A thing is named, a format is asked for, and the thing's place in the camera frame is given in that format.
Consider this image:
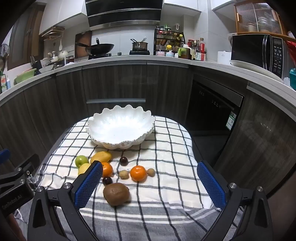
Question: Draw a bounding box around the white box appliance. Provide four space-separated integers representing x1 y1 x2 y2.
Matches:
217 50 232 64

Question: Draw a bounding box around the yellow mango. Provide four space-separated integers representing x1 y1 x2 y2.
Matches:
90 151 112 164

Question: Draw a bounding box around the dark wood base cabinet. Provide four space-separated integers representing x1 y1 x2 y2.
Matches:
0 60 296 209

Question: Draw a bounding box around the brown cutting board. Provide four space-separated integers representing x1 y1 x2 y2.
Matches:
74 31 92 58

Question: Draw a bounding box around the white upper cabinet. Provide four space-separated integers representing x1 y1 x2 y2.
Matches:
38 0 87 35

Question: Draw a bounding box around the checked white cloth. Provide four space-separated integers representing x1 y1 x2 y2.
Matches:
14 115 245 241

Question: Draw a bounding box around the yellow pear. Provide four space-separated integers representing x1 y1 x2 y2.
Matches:
78 163 92 176

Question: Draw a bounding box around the black dishwasher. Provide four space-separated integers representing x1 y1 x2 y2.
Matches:
185 74 244 137

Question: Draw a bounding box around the brown kiwi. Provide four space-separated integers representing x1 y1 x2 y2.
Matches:
103 182 130 207

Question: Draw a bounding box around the black range hood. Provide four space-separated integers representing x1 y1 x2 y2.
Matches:
85 0 163 30

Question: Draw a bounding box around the oil bottle with green handle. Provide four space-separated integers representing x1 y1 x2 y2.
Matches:
178 47 191 59

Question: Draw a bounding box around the white scalloped bowl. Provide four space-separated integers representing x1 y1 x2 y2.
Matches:
86 104 156 150

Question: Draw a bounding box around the black microwave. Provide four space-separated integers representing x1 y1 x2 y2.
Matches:
231 34 289 79

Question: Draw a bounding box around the grey drawer handle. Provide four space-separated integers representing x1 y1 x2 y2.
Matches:
86 98 146 104

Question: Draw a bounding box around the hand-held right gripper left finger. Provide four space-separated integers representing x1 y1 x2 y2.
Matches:
27 160 104 241

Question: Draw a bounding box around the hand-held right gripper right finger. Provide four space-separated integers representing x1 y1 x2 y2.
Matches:
196 160 274 241

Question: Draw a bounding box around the wooden wall rack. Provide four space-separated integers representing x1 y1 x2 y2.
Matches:
41 26 65 41

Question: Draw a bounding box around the black wok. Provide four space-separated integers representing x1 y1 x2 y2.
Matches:
75 38 115 56

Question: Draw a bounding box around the wooden ribbed glass cabinet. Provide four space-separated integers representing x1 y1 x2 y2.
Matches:
233 2 296 42

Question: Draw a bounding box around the white plate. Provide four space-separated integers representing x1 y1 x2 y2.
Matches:
229 60 284 80

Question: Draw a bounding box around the brown door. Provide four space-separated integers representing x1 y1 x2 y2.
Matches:
7 5 45 70

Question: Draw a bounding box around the green apple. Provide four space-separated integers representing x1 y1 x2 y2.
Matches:
75 155 89 168

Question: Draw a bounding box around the red label bottle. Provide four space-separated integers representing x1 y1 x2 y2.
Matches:
199 38 207 61

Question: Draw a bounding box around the black spice rack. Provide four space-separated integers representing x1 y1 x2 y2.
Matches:
154 28 185 56

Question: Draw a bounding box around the green bowl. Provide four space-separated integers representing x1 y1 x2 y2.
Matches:
14 68 37 85

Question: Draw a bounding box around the steel saucepan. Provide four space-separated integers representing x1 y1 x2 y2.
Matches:
130 37 149 51

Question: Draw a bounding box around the green energy label sticker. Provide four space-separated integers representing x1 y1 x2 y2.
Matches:
226 111 237 129

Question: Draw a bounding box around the small white bowl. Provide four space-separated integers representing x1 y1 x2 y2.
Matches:
39 64 55 73

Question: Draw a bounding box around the orange mandarin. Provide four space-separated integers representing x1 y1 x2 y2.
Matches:
101 162 114 178
130 166 147 182

